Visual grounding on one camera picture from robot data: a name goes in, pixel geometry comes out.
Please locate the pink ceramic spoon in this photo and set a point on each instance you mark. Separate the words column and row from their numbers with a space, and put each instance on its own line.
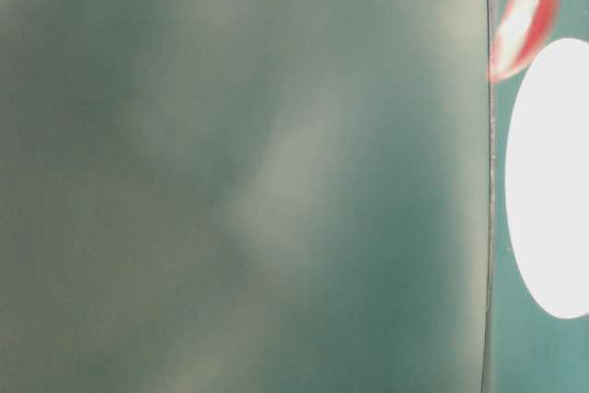
column 522, row 32

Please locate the large white bowl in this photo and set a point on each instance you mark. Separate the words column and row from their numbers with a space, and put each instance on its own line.
column 546, row 179

